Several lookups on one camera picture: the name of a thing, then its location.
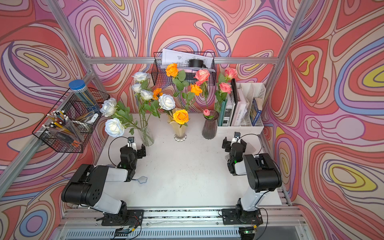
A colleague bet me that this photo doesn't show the pink tulip flower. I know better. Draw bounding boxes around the pink tulip flower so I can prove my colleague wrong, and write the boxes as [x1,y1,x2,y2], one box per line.
[203,109,214,120]

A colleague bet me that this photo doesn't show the large white rose flower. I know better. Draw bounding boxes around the large white rose flower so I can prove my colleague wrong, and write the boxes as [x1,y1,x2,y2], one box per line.
[100,98,139,129]

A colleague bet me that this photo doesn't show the orange marigold flower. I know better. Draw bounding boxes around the orange marigold flower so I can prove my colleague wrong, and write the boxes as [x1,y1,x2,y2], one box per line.
[153,88,163,100]

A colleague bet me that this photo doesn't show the orange rose flower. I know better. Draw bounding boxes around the orange rose flower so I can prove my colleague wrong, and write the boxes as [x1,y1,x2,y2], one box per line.
[166,63,189,97]
[182,84,203,111]

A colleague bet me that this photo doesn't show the tall white rose flower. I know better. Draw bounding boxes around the tall white rose flower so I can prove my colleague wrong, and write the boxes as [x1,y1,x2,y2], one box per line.
[130,71,154,130]

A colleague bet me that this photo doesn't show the large pink rose flower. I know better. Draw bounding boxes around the large pink rose flower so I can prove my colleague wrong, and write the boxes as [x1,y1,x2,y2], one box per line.
[195,69,210,107]

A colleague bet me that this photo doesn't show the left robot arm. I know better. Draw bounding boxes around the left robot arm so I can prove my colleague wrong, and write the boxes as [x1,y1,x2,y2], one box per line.
[61,145,146,228]

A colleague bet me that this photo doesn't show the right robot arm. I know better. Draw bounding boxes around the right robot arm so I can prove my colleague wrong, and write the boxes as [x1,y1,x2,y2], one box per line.
[221,137,282,227]

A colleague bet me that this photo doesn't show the clear glass vase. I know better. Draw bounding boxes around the clear glass vase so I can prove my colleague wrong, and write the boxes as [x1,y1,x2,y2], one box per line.
[137,124,155,147]

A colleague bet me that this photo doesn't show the purple ribbed glass vase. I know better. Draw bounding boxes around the purple ribbed glass vase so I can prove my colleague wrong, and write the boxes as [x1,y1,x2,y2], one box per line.
[202,110,219,140]

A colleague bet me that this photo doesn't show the blue paperback book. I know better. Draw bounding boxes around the blue paperback book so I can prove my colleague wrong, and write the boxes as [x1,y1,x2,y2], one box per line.
[250,97,263,126]

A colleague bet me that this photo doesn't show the white plastic file organizer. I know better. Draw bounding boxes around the white plastic file organizer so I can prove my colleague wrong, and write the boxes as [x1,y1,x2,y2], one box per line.
[217,80,266,135]

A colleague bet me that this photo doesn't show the white pink book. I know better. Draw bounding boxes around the white pink book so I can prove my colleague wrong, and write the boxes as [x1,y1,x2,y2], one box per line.
[231,89,247,127]

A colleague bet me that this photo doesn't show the yellow fluted glass vase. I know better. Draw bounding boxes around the yellow fluted glass vase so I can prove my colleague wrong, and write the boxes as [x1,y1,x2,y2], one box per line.
[168,108,188,142]

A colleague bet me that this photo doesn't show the pen cup with pens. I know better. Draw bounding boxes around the pen cup with pens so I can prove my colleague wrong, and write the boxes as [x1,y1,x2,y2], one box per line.
[42,111,84,144]

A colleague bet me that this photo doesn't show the blue lid pencil jar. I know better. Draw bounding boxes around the blue lid pencil jar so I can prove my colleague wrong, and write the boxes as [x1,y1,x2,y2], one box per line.
[69,80,100,113]

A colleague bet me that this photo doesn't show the black tape roll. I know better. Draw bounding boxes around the black tape roll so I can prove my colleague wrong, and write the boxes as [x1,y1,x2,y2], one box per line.
[188,59,206,68]

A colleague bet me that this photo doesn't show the white paper sheets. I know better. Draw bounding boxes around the white paper sheets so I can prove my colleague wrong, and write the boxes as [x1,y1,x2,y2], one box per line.
[160,49,216,72]

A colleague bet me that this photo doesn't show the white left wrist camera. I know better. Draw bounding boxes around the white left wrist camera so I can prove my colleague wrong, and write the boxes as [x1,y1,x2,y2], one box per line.
[127,137,137,151]

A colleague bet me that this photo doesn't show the black wire side basket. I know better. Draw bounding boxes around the black wire side basket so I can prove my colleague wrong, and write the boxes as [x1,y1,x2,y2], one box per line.
[33,88,110,153]

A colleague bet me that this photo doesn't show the metal base rail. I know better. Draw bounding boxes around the metal base rail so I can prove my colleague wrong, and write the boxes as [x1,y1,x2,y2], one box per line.
[51,206,315,240]

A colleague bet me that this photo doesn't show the black wire wall basket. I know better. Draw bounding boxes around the black wire wall basket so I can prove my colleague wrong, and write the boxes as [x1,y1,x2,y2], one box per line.
[151,51,217,86]

